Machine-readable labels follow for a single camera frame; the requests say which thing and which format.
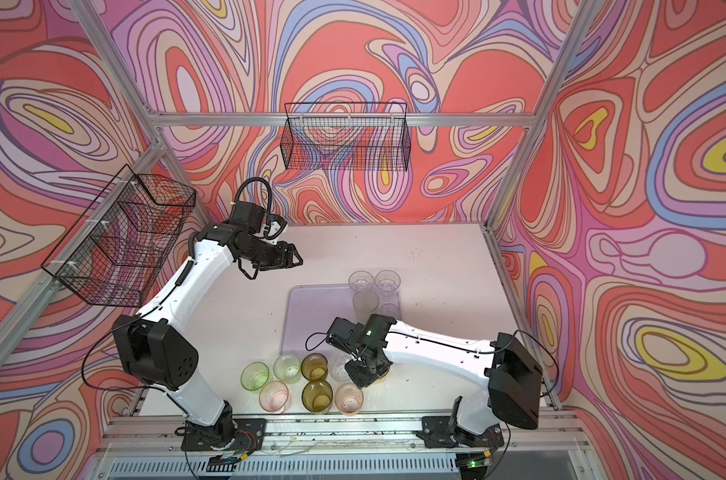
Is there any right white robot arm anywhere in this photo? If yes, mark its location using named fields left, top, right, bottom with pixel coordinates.
left=325, top=314, right=543, bottom=436

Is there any lavender plastic tray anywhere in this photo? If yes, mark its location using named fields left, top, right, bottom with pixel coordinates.
left=280, top=283, right=407, bottom=361

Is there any pale green glass front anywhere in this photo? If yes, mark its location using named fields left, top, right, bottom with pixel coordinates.
left=352, top=289, right=379, bottom=324

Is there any black wire basket back wall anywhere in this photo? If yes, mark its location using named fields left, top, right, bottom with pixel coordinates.
left=280, top=101, right=412, bottom=172

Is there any yellow glass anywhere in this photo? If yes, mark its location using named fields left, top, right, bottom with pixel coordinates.
left=374, top=370, right=390, bottom=383

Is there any black wire basket wall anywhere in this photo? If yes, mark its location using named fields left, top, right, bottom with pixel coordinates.
left=41, top=166, right=197, bottom=307
left=280, top=101, right=412, bottom=172

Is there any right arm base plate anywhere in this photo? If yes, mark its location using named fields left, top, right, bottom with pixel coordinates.
left=414, top=415, right=504, bottom=451

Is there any dark olive glass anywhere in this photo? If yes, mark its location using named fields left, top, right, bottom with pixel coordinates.
left=300, top=353, right=328, bottom=381
left=301, top=380, right=333, bottom=414

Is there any green glass far left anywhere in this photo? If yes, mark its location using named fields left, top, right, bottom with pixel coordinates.
left=240, top=361, right=270, bottom=392

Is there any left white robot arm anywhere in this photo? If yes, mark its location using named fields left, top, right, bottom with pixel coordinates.
left=111, top=223, right=303, bottom=429

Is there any pink glass left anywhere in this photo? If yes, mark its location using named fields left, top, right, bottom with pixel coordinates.
left=259, top=380, right=290, bottom=414

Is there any black wire basket left wall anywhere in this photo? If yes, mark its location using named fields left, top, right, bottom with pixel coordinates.
left=41, top=166, right=197, bottom=307

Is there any dark olive glass front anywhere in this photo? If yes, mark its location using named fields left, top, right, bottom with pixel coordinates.
left=301, top=380, right=333, bottom=414

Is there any aluminium front rail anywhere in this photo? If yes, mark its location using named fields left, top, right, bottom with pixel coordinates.
left=97, top=410, right=594, bottom=457

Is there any light green glass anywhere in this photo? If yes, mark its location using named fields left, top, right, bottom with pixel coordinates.
left=273, top=354, right=302, bottom=384

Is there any dark olive glass back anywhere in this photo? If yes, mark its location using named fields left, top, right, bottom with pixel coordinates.
left=300, top=353, right=328, bottom=381

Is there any peach pink glass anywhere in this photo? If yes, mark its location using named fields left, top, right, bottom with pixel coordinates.
left=334, top=383, right=365, bottom=416

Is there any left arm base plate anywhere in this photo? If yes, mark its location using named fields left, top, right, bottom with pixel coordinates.
left=175, top=417, right=267, bottom=453

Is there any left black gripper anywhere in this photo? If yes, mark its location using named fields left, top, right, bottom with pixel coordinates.
left=240, top=238, right=305, bottom=270

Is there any small clear glass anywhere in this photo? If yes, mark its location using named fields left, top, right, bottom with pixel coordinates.
left=378, top=303, right=401, bottom=320

